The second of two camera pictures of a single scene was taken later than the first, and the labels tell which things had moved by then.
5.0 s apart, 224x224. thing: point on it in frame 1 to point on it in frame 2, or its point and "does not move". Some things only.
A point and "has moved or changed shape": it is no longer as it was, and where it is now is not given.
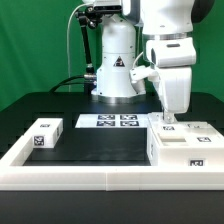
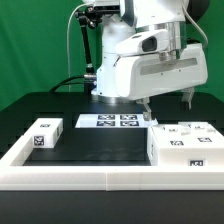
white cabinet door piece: [167, 129] has moved or changed shape
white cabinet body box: [184, 144] does not move
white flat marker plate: [112, 121] does not move
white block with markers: [47, 132] does not move
